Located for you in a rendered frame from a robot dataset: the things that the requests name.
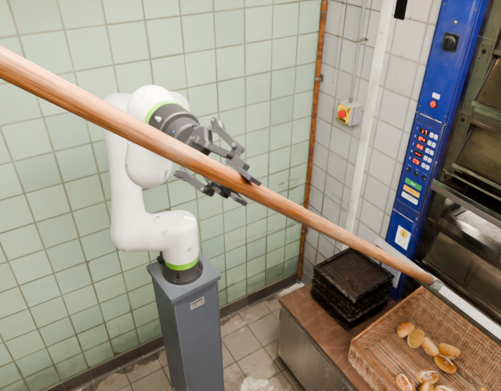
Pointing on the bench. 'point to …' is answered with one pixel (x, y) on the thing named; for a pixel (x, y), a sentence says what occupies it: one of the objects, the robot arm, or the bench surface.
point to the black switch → (450, 42)
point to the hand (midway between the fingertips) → (236, 181)
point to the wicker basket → (401, 313)
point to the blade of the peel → (454, 298)
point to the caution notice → (402, 237)
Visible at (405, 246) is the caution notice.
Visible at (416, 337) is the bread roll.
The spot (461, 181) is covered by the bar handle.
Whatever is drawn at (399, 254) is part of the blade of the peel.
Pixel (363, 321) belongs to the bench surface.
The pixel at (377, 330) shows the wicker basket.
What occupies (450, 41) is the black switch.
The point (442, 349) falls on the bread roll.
